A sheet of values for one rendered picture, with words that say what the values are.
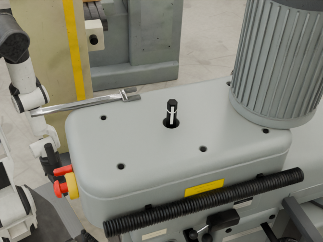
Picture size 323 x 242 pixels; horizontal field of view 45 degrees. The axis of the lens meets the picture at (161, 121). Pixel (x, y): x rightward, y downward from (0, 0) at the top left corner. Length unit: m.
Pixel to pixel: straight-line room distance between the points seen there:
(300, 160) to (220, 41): 3.82
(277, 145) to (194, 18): 4.40
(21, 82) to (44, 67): 1.22
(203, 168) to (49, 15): 1.95
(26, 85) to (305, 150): 1.03
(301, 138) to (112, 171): 0.53
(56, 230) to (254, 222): 1.39
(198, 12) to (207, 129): 4.52
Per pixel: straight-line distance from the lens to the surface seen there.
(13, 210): 1.81
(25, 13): 2.57
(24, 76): 1.56
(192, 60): 4.38
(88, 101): 0.90
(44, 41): 2.68
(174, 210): 0.81
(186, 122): 0.86
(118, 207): 0.79
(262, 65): 0.80
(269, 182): 0.89
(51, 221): 2.31
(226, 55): 4.52
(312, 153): 1.05
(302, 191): 1.12
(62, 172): 1.01
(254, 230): 1.15
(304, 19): 0.74
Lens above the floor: 2.48
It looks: 43 degrees down
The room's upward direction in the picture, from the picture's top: 3 degrees clockwise
